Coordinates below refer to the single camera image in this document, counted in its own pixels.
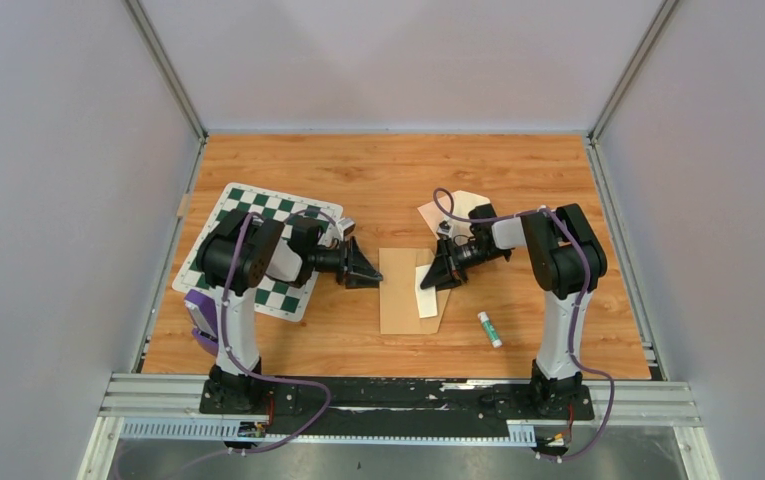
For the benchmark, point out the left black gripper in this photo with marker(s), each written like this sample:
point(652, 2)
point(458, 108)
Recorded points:
point(355, 271)

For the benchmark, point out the green white chessboard mat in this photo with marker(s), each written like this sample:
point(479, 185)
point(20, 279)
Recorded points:
point(273, 298)

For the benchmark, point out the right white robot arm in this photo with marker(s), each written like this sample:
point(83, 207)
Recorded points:
point(567, 261)

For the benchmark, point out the aluminium frame rail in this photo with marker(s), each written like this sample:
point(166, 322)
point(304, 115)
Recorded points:
point(164, 406)

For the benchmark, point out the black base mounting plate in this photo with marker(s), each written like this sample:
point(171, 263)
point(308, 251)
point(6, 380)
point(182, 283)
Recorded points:
point(396, 407)

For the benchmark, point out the pink paper envelope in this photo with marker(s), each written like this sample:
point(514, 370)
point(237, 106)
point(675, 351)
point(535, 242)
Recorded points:
point(463, 203)

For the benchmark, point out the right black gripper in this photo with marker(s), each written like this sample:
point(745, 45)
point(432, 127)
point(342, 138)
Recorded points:
point(447, 271)

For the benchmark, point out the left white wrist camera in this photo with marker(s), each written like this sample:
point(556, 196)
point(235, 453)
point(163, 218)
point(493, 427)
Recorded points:
point(345, 226)

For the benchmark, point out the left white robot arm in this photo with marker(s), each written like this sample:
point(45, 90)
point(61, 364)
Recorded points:
point(242, 250)

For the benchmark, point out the white green glue stick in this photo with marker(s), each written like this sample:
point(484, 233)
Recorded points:
point(489, 329)

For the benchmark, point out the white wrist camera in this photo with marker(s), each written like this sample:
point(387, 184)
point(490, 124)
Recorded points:
point(444, 230)
point(345, 226)

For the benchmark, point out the purple plastic piece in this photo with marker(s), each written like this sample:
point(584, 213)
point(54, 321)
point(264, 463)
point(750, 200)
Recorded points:
point(202, 312)

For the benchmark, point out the tan kraft envelope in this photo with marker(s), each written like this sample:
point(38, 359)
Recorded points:
point(398, 309)

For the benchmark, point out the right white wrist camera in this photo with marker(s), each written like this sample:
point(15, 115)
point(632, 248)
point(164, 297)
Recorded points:
point(444, 230)

